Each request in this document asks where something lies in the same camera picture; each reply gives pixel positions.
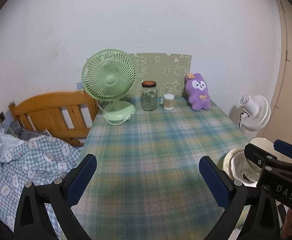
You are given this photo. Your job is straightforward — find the green cartoon wall mat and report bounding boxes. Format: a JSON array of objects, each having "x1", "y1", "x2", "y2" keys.
[{"x1": 126, "y1": 53, "x2": 192, "y2": 98}]

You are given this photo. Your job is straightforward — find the glass jar black lid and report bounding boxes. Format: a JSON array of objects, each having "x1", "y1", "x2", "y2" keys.
[{"x1": 141, "y1": 81, "x2": 157, "y2": 111}]

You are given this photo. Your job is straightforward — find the purple plush bunny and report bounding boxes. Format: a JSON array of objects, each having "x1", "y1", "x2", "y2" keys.
[{"x1": 185, "y1": 73, "x2": 211, "y2": 111}]

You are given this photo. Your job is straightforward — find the large white bowl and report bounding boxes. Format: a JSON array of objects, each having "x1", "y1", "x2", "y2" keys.
[{"x1": 250, "y1": 137, "x2": 282, "y2": 161}]

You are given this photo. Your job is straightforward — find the green desk fan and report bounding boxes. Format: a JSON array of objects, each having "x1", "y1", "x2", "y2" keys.
[{"x1": 81, "y1": 49, "x2": 135, "y2": 126}]

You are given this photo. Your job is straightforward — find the medium white floral bowl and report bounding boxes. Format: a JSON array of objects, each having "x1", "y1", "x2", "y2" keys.
[{"x1": 231, "y1": 151, "x2": 261, "y2": 187}]

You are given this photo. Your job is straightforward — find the cotton swab container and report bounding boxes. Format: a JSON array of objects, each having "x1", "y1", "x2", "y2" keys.
[{"x1": 163, "y1": 94, "x2": 175, "y2": 111}]

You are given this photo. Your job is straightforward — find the white standing fan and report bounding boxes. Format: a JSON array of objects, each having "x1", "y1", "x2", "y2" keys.
[{"x1": 239, "y1": 95, "x2": 271, "y2": 132}]

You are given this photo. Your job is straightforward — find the blue checkered blanket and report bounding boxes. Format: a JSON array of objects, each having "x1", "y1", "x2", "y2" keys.
[{"x1": 0, "y1": 132, "x2": 81, "y2": 239}]

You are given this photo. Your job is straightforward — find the white floral plate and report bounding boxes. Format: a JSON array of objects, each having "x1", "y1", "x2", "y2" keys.
[{"x1": 222, "y1": 148, "x2": 252, "y2": 183}]

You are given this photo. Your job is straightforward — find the plaid tablecloth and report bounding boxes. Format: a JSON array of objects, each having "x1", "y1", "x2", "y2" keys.
[{"x1": 72, "y1": 98, "x2": 248, "y2": 239}]

